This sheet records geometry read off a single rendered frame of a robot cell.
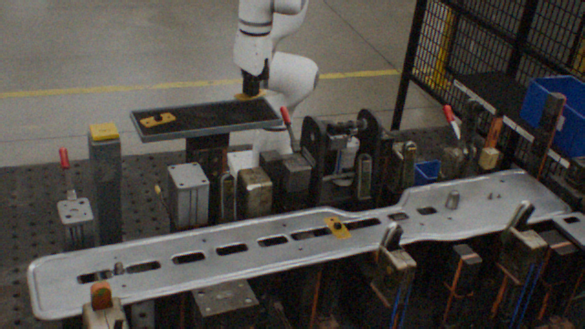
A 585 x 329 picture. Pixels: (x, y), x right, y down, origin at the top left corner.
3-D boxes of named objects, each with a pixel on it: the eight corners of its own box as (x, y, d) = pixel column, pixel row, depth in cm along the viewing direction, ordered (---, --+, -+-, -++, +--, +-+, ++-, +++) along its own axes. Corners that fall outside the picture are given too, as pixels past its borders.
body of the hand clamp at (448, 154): (430, 255, 210) (456, 158, 192) (419, 241, 216) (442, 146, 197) (446, 251, 213) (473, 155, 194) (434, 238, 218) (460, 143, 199)
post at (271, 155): (255, 280, 194) (266, 160, 172) (249, 268, 197) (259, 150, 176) (271, 276, 195) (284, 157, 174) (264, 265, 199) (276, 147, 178)
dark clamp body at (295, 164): (273, 291, 191) (287, 177, 170) (256, 261, 201) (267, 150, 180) (308, 283, 195) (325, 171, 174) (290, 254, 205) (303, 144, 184)
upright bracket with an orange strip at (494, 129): (458, 245, 216) (499, 104, 190) (455, 242, 217) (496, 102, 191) (466, 243, 217) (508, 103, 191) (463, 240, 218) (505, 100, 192)
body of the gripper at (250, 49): (229, 21, 167) (228, 63, 173) (257, 35, 161) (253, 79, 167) (253, 15, 171) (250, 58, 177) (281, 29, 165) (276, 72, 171)
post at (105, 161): (100, 285, 186) (90, 145, 163) (94, 267, 192) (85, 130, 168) (128, 279, 189) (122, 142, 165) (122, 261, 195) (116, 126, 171)
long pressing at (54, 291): (37, 335, 132) (36, 329, 131) (24, 261, 149) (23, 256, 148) (578, 215, 185) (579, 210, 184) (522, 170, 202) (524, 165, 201)
